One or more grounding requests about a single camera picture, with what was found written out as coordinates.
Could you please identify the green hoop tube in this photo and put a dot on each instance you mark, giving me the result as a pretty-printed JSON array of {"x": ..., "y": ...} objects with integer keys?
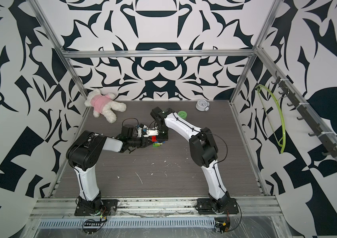
[{"x": 282, "y": 141}]

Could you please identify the black hook rack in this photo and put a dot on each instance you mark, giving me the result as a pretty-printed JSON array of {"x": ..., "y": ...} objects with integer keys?
[{"x": 304, "y": 108}]

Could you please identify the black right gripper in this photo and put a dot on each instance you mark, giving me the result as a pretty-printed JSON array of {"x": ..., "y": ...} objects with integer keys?
[{"x": 161, "y": 137}]

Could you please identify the aluminium front rail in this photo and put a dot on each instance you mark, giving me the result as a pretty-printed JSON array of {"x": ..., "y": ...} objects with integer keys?
[{"x": 148, "y": 207}]

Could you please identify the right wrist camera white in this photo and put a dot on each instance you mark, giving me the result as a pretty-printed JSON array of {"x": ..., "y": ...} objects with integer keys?
[{"x": 152, "y": 132}]

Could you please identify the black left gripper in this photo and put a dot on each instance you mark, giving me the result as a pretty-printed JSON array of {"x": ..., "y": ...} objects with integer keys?
[{"x": 144, "y": 142}]

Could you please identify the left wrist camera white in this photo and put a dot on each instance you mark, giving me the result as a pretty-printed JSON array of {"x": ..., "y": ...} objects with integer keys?
[{"x": 142, "y": 130}]

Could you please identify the green lidded jar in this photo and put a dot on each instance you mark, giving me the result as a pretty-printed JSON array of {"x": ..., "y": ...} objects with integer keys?
[{"x": 182, "y": 114}]

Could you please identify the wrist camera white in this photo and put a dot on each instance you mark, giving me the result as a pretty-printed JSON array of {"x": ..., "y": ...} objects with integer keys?
[
  {"x": 142, "y": 130},
  {"x": 152, "y": 132}
]

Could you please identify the white plush toy pink shirt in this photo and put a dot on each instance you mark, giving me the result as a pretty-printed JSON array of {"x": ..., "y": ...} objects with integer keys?
[{"x": 104, "y": 104}]

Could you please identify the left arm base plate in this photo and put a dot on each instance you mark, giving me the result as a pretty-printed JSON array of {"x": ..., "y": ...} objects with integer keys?
[{"x": 96, "y": 207}]

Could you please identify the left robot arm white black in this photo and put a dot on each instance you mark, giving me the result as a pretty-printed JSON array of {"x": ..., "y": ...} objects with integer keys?
[{"x": 85, "y": 151}]

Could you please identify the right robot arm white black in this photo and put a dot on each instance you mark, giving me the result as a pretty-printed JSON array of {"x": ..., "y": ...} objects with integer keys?
[{"x": 203, "y": 151}]

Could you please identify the small white alarm clock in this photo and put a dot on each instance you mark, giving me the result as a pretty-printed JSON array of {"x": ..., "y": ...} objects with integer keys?
[{"x": 202, "y": 105}]

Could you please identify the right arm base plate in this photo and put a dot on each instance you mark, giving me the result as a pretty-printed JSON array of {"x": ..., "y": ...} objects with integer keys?
[{"x": 225, "y": 205}]

